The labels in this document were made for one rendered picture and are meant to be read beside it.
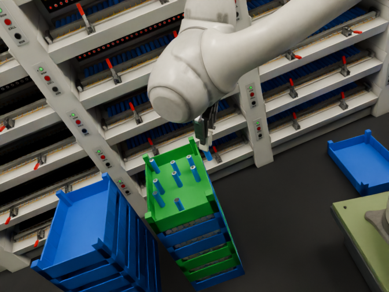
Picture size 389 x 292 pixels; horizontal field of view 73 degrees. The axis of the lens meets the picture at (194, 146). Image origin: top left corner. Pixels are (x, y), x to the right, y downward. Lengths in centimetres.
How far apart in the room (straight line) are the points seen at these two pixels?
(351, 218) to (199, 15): 74
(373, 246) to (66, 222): 97
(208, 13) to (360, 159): 112
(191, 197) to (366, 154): 93
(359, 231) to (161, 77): 75
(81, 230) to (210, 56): 76
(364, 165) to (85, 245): 121
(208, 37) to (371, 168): 115
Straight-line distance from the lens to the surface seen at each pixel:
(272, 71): 120
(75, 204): 110
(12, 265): 174
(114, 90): 105
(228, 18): 53
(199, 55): 39
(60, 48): 102
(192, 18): 53
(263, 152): 139
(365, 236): 94
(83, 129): 112
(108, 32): 100
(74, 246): 96
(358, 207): 100
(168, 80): 38
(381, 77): 160
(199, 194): 85
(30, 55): 105
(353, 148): 151
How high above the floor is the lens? 101
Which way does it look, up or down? 36 degrees down
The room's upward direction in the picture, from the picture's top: 22 degrees counter-clockwise
